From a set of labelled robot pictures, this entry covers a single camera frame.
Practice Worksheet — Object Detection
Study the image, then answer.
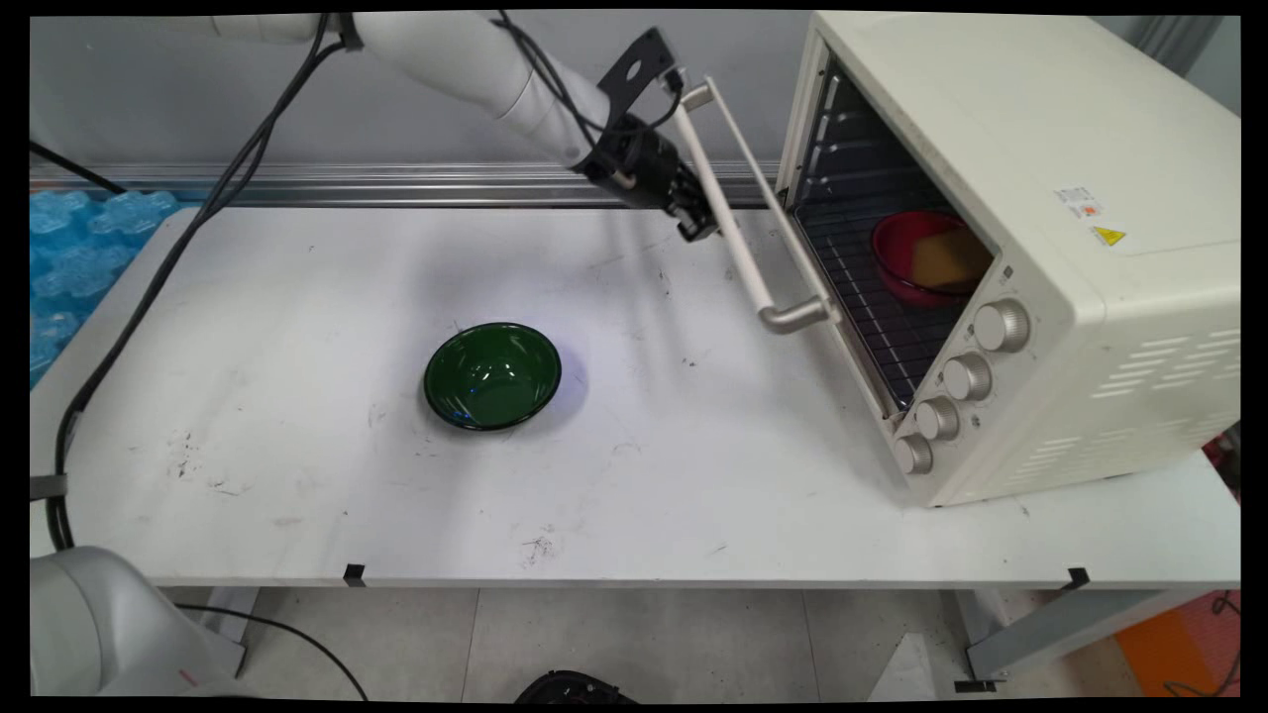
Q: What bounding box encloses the yellow bread slice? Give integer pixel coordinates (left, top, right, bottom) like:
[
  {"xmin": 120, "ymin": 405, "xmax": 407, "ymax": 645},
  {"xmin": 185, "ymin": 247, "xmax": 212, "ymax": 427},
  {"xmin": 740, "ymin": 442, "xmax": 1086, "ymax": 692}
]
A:
[{"xmin": 909, "ymin": 232, "xmax": 995, "ymax": 294}]

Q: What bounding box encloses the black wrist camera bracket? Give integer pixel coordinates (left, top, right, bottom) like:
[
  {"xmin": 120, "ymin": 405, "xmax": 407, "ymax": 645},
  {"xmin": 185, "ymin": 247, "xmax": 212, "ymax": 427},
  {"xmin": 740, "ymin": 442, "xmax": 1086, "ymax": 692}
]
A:
[{"xmin": 596, "ymin": 27, "xmax": 687, "ymax": 132}]

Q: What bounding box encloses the red bowl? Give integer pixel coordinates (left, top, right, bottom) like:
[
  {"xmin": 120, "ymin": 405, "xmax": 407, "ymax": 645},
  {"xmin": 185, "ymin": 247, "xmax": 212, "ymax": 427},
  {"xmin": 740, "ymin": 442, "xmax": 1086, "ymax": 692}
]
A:
[{"xmin": 872, "ymin": 210, "xmax": 995, "ymax": 309}]

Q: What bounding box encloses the blue bubble wrap sheet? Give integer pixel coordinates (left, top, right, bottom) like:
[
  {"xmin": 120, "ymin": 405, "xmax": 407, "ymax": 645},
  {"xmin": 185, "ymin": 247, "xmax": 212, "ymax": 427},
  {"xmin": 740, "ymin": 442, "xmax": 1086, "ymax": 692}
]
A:
[{"xmin": 30, "ymin": 189, "xmax": 182, "ymax": 389}]

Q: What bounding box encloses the black floor cable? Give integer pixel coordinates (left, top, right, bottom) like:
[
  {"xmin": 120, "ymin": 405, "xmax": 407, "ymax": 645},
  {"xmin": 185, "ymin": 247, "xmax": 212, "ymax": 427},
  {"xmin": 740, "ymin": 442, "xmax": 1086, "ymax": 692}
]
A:
[{"xmin": 173, "ymin": 602, "xmax": 370, "ymax": 700}]

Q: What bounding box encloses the cream glass oven door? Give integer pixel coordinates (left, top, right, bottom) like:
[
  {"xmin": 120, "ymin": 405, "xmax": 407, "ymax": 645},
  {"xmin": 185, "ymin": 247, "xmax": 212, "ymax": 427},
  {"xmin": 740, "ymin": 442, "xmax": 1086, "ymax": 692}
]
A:
[{"xmin": 672, "ymin": 77, "xmax": 904, "ymax": 429}]

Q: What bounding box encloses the aluminium rail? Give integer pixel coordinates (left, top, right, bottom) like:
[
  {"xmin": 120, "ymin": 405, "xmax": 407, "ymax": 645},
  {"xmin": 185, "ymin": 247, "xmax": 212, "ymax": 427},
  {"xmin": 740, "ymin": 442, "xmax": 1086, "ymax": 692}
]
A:
[{"xmin": 30, "ymin": 161, "xmax": 784, "ymax": 209}]

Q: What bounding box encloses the cream toaster oven body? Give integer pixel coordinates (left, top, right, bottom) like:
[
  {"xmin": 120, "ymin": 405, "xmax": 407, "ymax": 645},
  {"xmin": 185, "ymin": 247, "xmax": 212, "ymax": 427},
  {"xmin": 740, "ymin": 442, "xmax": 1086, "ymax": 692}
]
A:
[{"xmin": 776, "ymin": 12, "xmax": 1241, "ymax": 509}]

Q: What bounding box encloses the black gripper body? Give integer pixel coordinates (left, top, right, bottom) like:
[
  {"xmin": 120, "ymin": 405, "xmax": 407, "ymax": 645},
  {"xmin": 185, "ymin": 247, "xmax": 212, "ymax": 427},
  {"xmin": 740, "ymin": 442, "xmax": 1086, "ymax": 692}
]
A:
[{"xmin": 578, "ymin": 117, "xmax": 699, "ymax": 217}]

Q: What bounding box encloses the wire oven rack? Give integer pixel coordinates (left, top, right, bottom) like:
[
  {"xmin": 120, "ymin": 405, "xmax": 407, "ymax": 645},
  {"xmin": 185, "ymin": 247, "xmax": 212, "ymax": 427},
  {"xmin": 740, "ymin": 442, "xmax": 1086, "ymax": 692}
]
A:
[{"xmin": 795, "ymin": 183, "xmax": 977, "ymax": 409}]

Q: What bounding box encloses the silver oven knob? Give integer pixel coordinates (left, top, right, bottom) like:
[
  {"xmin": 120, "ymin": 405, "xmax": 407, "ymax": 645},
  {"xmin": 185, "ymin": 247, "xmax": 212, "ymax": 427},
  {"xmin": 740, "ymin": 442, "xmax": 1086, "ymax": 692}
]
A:
[
  {"xmin": 973, "ymin": 299, "xmax": 1032, "ymax": 354},
  {"xmin": 913, "ymin": 396, "xmax": 962, "ymax": 443},
  {"xmin": 941, "ymin": 353, "xmax": 994, "ymax": 402},
  {"xmin": 893, "ymin": 433, "xmax": 936, "ymax": 476}
]

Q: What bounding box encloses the orange floor mat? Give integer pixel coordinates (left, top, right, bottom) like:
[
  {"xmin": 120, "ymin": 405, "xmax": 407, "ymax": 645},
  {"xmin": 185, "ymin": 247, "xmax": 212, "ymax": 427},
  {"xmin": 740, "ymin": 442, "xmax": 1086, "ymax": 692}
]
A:
[{"xmin": 1113, "ymin": 590, "xmax": 1241, "ymax": 700}]

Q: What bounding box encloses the black round floor object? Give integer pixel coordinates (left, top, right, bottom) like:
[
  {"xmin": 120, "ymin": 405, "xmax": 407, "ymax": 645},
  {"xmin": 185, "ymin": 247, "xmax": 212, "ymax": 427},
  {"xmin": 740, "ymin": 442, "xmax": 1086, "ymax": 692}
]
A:
[{"xmin": 513, "ymin": 669, "xmax": 637, "ymax": 704}]

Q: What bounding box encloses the grey table leg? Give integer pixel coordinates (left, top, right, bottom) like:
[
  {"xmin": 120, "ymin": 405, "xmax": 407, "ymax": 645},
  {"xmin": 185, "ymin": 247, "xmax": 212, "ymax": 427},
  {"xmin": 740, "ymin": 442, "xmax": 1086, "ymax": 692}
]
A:
[
  {"xmin": 203, "ymin": 587, "xmax": 262, "ymax": 679},
  {"xmin": 953, "ymin": 588, "xmax": 1195, "ymax": 692}
]

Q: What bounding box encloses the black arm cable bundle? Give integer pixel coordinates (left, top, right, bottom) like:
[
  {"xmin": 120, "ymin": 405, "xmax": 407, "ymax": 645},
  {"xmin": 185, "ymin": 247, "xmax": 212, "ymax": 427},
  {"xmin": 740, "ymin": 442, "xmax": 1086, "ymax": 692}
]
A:
[{"xmin": 47, "ymin": 12, "xmax": 350, "ymax": 552}]

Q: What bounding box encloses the green bowl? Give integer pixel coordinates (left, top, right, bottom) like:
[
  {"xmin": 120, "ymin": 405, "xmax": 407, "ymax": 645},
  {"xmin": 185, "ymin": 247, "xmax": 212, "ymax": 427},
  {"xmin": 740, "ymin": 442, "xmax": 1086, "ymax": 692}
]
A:
[{"xmin": 423, "ymin": 322, "xmax": 564, "ymax": 433}]

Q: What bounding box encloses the thin black cable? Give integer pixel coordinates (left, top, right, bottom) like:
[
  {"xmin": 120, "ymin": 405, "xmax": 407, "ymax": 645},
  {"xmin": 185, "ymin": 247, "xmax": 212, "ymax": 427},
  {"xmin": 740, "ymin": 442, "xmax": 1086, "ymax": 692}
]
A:
[{"xmin": 30, "ymin": 141, "xmax": 127, "ymax": 195}]

